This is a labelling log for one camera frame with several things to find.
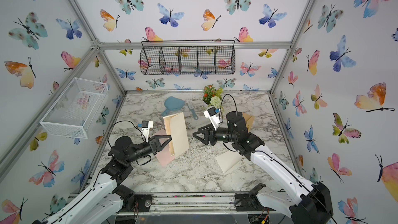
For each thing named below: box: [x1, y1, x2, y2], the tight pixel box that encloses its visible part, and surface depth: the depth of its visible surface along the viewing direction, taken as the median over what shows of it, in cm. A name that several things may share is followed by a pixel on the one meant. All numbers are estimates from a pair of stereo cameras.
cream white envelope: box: [215, 150, 245, 174], surface depth 88 cm
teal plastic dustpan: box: [161, 95, 186, 117], surface depth 116 cm
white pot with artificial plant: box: [202, 84, 224, 108], surface depth 100 cm
